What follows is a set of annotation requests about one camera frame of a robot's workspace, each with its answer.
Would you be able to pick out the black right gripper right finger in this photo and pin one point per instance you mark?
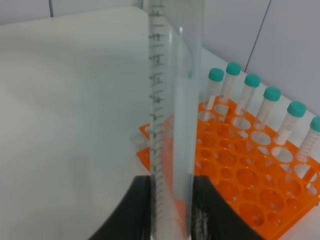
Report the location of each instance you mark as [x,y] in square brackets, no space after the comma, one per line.
[212,217]

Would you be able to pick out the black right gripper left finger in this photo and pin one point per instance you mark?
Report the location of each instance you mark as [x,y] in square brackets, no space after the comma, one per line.
[131,220]

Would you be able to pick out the teal-capped test tube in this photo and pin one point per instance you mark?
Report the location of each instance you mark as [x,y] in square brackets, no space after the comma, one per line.
[175,48]

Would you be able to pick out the orange test tube rack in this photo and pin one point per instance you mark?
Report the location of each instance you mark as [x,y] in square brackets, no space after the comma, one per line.
[261,181]

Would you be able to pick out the back row tube five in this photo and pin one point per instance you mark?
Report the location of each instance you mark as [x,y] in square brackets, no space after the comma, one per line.
[310,140]

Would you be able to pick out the back row tube four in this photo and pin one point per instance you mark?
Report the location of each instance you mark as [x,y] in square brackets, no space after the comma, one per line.
[295,111]

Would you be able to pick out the back row tube three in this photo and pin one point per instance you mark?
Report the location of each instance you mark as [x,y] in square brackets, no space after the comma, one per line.
[271,95]

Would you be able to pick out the back row tube two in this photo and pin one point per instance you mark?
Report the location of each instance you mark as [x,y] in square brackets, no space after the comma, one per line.
[251,82]

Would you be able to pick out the front-left racked test tube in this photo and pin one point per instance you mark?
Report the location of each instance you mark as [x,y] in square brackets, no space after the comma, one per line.
[215,77]

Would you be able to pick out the back row tube one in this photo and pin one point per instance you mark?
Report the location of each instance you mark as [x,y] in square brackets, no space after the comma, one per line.
[232,71]

